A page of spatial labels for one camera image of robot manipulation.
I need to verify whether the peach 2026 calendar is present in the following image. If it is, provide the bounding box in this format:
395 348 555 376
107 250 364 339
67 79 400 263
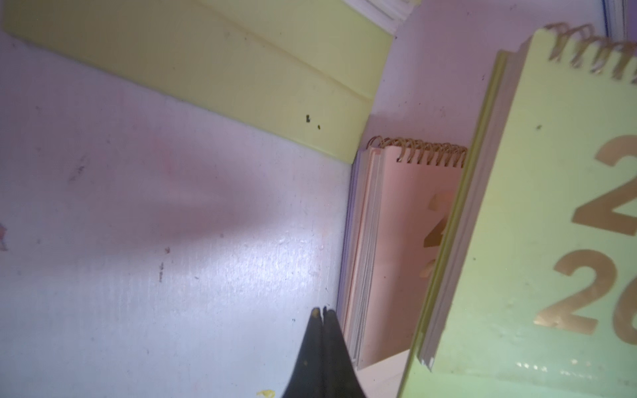
344 136 468 397

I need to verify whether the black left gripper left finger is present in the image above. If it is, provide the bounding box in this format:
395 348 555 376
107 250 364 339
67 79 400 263
282 308 324 398

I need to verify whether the green 2026 calendar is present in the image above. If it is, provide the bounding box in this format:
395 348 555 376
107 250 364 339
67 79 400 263
3 1 416 164
399 23 636 397

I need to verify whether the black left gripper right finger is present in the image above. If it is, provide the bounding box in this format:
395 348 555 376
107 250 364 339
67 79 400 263
323 307 366 398

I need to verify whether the purple 2026 calendar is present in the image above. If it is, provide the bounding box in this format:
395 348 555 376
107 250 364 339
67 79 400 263
335 147 369 349
602 0 637 41

